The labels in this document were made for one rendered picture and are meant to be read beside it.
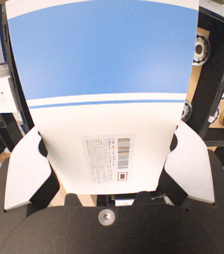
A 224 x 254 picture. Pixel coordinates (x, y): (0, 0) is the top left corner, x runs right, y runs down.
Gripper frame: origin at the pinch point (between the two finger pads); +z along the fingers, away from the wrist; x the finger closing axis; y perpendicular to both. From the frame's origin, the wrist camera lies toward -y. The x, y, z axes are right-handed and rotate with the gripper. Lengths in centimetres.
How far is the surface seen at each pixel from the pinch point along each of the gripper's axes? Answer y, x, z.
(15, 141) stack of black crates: 70, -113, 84
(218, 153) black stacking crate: 38, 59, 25
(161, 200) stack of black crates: 160, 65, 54
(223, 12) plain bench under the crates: -30, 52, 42
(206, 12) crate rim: -17.7, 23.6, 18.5
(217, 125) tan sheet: 21, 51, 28
